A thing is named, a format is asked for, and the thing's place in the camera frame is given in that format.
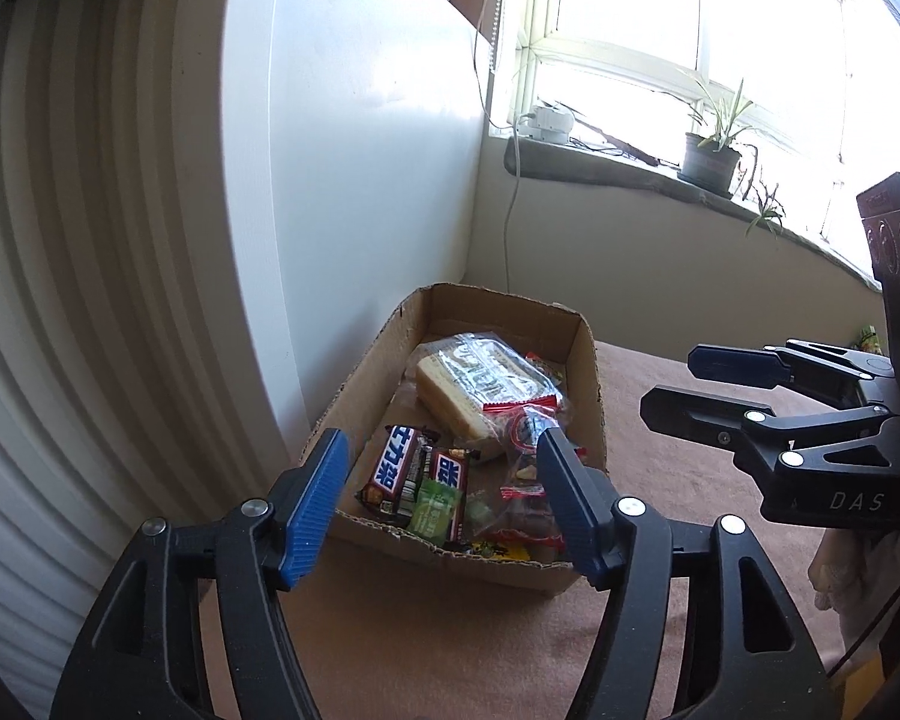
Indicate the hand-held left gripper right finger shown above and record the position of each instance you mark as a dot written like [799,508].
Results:
[566,510]

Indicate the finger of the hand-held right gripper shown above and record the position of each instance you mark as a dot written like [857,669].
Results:
[682,409]
[727,364]

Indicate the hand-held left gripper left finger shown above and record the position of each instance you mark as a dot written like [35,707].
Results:
[319,510]

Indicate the clear red-tied snack packet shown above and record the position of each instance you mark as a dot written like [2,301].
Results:
[529,431]
[525,514]

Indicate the yellow candy packet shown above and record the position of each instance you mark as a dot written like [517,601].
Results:
[502,551]

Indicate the green candy packet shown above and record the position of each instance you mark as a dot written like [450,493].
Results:
[480,514]
[435,514]

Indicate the brown chocolate bar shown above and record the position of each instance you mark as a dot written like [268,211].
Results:
[397,469]
[448,480]

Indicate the cardboard box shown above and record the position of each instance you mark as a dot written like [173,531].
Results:
[562,337]

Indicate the small red candy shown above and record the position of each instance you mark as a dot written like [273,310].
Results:
[536,361]

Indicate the sliced bread packet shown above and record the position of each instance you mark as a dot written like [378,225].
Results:
[457,397]

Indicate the person's right hand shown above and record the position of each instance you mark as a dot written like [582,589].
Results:
[840,570]

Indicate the green printed bag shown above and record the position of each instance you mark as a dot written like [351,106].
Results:
[868,340]

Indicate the pink table cloth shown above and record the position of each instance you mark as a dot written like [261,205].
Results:
[682,487]

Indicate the small trailing plant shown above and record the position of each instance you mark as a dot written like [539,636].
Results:
[766,206]

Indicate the potted spider plant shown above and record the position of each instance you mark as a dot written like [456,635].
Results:
[709,165]

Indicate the grey window sill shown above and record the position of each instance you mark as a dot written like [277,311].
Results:
[607,169]

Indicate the white electrical device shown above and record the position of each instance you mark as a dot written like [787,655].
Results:
[547,121]

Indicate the white ribbed radiator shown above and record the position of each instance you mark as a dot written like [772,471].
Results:
[82,315]

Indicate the white refrigerator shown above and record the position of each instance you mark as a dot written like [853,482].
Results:
[345,165]

